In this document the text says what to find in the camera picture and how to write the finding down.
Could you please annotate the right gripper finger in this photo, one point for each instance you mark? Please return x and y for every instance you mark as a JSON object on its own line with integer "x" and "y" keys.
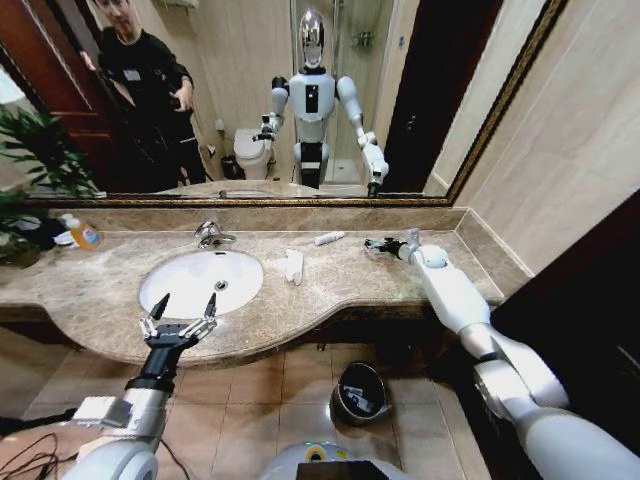
{"x": 382, "y": 253}
{"x": 379, "y": 244}

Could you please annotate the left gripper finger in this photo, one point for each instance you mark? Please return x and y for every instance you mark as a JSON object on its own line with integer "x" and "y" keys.
{"x": 206, "y": 320}
{"x": 156, "y": 316}

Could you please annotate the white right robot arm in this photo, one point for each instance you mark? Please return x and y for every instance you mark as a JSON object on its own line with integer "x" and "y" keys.
{"x": 465, "y": 300}

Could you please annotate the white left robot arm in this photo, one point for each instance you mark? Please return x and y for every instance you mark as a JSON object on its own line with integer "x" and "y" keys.
{"x": 125, "y": 440}

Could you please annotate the metal sink drain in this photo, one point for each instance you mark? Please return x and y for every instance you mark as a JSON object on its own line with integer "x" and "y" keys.
{"x": 221, "y": 285}

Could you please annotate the white oval sink basin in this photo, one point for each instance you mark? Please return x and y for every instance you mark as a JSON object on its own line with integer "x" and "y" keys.
{"x": 190, "y": 280}

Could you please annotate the chrome sink faucet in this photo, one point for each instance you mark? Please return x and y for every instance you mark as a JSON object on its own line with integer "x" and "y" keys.
{"x": 209, "y": 235}

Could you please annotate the round black trash bin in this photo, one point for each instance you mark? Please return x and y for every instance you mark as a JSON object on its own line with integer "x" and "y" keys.
{"x": 359, "y": 395}

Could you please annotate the white scrap inside bin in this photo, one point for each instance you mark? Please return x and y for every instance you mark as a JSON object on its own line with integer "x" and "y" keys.
{"x": 357, "y": 395}

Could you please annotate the small white wrapper roll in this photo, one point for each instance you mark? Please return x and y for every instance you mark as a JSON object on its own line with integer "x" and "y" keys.
{"x": 327, "y": 238}

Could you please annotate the orange soap bottle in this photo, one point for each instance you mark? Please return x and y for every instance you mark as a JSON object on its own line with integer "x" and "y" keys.
{"x": 86, "y": 235}

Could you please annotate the small white dish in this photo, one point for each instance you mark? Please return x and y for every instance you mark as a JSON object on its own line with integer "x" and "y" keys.
{"x": 62, "y": 240}

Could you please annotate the white robot front shell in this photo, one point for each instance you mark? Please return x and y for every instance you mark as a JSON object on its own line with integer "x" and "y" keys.
{"x": 335, "y": 462}

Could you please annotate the green leafy plant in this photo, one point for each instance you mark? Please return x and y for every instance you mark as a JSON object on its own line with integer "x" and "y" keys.
{"x": 30, "y": 165}

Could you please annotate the dark wooden door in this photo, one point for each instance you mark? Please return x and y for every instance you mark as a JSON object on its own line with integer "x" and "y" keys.
{"x": 585, "y": 340}

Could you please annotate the large wall mirror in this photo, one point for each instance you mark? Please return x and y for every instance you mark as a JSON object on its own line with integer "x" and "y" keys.
{"x": 240, "y": 95}

